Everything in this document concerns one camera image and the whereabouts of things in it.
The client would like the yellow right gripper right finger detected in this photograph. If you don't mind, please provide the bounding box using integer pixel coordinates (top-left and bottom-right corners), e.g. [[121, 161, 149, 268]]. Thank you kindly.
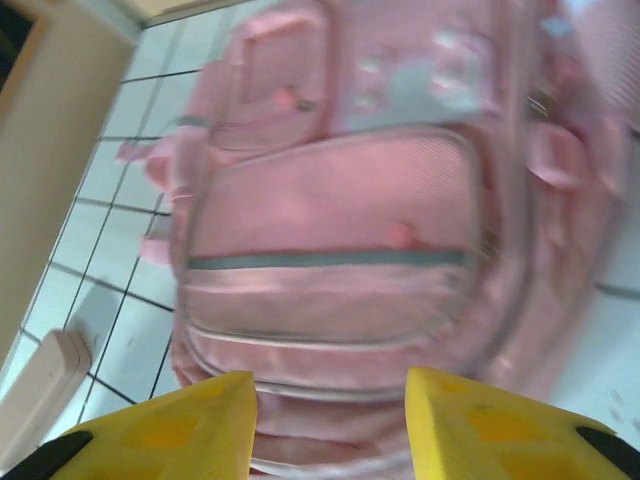
[[404, 366, 634, 480]]

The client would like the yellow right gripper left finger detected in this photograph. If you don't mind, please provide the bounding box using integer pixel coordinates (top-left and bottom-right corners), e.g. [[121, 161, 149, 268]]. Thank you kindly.
[[47, 370, 259, 480]]

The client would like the pink pencil case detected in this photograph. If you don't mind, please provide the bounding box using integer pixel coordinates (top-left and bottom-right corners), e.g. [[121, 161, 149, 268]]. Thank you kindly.
[[0, 329, 94, 454]]

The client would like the pink backpack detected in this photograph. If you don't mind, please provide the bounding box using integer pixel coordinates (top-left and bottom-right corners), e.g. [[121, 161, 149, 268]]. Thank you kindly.
[[117, 0, 640, 480]]

